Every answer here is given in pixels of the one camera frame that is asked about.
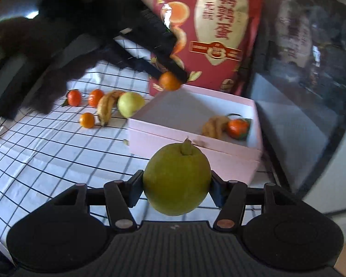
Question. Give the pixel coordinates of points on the large yellow-brown banana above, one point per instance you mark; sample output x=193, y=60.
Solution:
x=105, y=106

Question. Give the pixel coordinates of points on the red snack bag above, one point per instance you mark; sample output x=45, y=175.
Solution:
x=219, y=20

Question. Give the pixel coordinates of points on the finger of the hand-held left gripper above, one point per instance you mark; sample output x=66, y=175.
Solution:
x=174, y=65
x=132, y=62

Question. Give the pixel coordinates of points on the glass-sided computer case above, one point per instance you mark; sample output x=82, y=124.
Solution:
x=305, y=63

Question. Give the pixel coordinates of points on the pink box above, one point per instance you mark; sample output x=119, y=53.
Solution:
x=161, y=147

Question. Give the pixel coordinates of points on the white checked tablecloth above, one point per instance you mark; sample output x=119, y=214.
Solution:
x=46, y=164

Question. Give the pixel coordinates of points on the green apple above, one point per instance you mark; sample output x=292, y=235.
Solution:
x=130, y=104

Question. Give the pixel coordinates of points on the large green pear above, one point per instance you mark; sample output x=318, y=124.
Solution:
x=176, y=184

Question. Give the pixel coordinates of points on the small brown banana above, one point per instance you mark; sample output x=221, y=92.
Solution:
x=214, y=127

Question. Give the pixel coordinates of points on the leafless tangerine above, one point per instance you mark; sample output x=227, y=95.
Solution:
x=95, y=98

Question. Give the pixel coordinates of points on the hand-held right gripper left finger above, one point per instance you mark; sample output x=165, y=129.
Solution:
x=135, y=189

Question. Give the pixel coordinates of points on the person's left forearm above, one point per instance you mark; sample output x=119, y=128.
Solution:
x=63, y=34

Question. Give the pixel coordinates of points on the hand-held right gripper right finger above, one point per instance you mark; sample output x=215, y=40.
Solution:
x=216, y=192

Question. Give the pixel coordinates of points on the small tangerine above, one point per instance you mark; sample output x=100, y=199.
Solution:
x=169, y=81
x=87, y=120

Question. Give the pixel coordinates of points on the small leaf scrap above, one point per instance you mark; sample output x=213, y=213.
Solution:
x=126, y=142

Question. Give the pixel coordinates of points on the large leafy tangerine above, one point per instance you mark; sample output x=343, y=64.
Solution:
x=238, y=128

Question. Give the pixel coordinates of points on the tangerine with one leaf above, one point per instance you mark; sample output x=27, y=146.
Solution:
x=74, y=97

